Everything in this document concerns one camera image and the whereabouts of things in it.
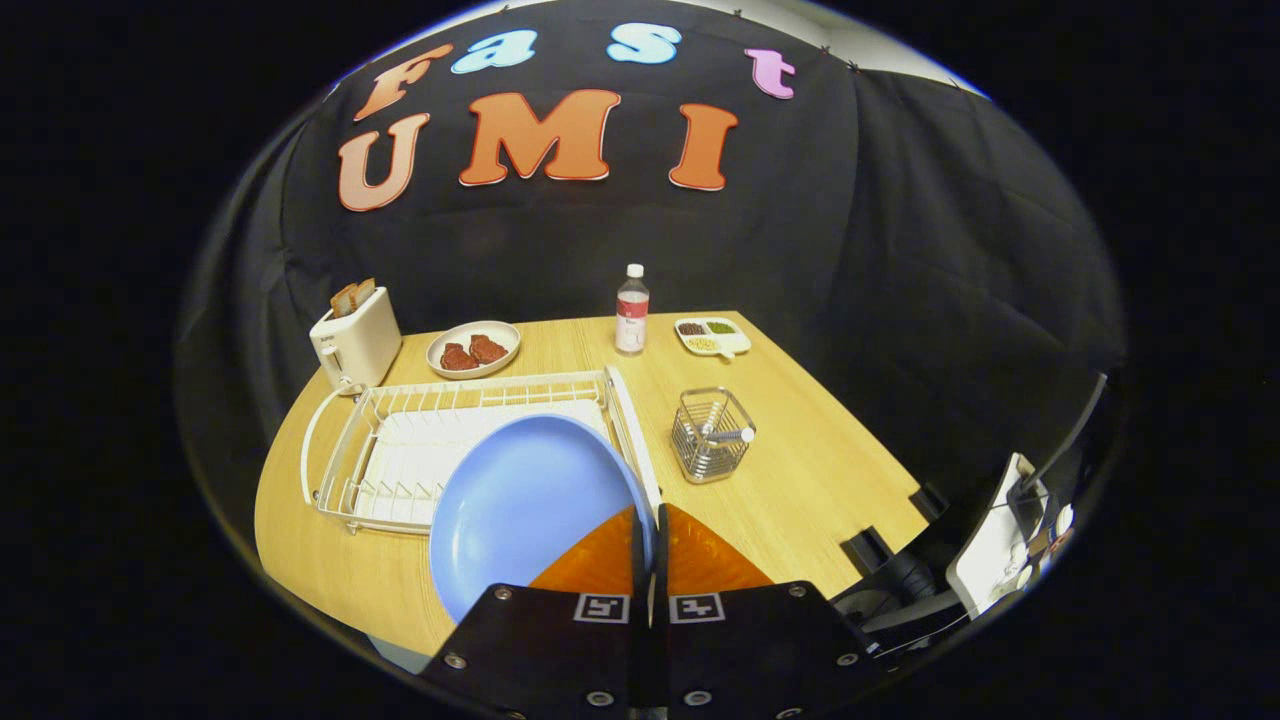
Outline clear bottle with red label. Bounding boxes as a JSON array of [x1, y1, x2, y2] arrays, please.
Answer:
[[615, 264, 651, 356]]

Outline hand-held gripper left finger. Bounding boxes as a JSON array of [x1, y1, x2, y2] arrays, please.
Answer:
[[420, 503, 657, 720]]

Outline blue plate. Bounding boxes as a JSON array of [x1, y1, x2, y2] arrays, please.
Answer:
[[428, 414, 657, 624]]

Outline spoon with white handle end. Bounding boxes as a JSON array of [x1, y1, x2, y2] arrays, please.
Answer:
[[695, 400, 757, 451]]

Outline white divided snack dish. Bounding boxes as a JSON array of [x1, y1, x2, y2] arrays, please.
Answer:
[[674, 316, 752, 359]]

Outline black stand pole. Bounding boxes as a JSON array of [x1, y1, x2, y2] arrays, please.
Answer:
[[1008, 373, 1111, 521]]

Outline toast slices in toaster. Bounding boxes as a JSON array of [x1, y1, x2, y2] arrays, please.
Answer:
[[330, 278, 377, 319]]

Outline metal wire basket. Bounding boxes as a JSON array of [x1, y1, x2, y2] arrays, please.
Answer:
[[672, 387, 757, 485]]

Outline white oval plate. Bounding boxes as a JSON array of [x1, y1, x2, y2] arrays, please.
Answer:
[[426, 320, 522, 380]]

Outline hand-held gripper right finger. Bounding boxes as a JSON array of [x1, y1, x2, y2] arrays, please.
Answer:
[[655, 503, 881, 720]]

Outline black backdrop cloth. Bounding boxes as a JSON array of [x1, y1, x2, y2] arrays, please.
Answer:
[[175, 0, 1126, 601]]

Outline white toaster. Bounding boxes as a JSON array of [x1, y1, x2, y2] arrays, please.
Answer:
[[309, 287, 403, 396]]

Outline white wire dish rack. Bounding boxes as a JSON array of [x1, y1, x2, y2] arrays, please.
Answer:
[[300, 365, 663, 536]]

